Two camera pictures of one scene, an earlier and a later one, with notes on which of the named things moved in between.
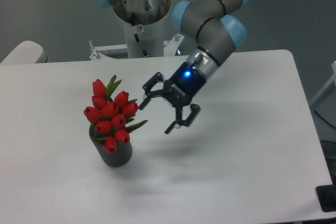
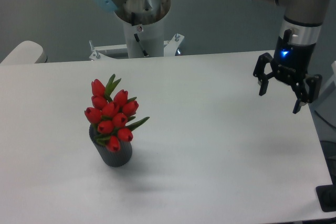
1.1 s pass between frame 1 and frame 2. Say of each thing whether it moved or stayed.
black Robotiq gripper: moved
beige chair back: stayed
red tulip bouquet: stayed
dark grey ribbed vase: stayed
